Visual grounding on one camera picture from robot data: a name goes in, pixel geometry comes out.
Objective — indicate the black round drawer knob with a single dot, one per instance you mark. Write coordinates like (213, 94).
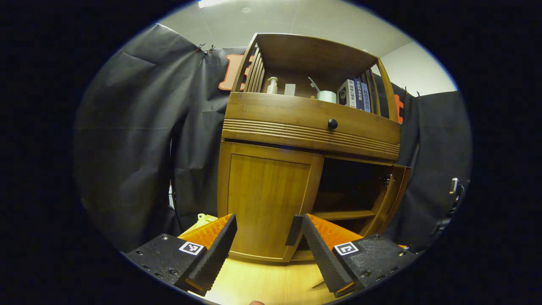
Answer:
(333, 124)

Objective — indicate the light blue book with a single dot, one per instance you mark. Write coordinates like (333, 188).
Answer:
(366, 99)

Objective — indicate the wooden cabinet drawer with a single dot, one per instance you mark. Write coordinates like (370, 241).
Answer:
(275, 114)

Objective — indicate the small grey box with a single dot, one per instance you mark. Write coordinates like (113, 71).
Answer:
(290, 90)

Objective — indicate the white book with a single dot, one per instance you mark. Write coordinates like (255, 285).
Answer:
(346, 95)

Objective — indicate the yellow-green small object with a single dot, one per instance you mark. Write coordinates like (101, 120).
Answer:
(203, 218)

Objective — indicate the white tape roll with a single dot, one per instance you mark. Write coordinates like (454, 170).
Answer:
(327, 96)

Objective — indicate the dark blue book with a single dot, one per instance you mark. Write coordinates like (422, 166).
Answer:
(359, 95)

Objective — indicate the wooden inner shelf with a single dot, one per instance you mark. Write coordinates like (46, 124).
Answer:
(343, 214)

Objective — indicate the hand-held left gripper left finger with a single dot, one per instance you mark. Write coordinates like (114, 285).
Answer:
(220, 250)

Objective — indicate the wooden shoe cabinet door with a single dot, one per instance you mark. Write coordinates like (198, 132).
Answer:
(391, 199)
(266, 195)

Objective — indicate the ceiling light panel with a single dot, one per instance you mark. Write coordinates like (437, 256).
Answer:
(211, 3)

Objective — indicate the small black clip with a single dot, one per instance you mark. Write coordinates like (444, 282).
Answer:
(211, 49)
(201, 47)

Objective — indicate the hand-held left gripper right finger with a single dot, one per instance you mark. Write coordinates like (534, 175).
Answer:
(322, 254)

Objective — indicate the wooden double-door shoe cabinet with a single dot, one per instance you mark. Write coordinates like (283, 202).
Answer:
(313, 55)

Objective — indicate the metal door hinge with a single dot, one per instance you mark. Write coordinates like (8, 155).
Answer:
(386, 181)

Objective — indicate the black backdrop cloth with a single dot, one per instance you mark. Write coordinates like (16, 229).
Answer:
(127, 148)

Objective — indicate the white pump bottle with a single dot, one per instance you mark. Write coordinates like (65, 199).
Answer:
(272, 87)

